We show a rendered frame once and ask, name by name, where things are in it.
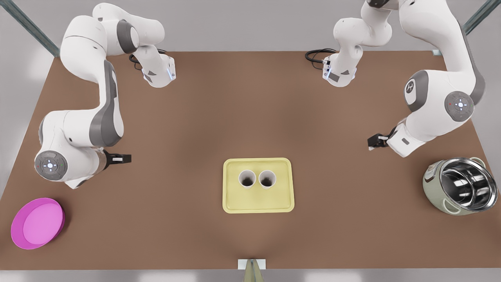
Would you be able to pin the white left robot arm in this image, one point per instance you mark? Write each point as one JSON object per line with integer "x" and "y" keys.
{"x": 434, "y": 98}

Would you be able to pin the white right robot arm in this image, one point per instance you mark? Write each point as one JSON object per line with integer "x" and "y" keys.
{"x": 84, "y": 129}

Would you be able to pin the white IKEA cup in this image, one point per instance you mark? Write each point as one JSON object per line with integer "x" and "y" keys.
{"x": 247, "y": 179}
{"x": 267, "y": 179}

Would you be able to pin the yellow rectangular tray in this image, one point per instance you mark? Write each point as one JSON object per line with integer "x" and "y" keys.
{"x": 258, "y": 185}

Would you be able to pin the green steel-lined cooking pot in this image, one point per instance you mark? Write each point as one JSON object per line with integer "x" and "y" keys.
{"x": 460, "y": 186}

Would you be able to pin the pink round bowl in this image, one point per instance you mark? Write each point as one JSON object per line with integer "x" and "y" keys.
{"x": 38, "y": 223}

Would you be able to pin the silver frame post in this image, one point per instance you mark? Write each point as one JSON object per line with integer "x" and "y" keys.
{"x": 29, "y": 26}
{"x": 477, "y": 16}
{"x": 252, "y": 270}

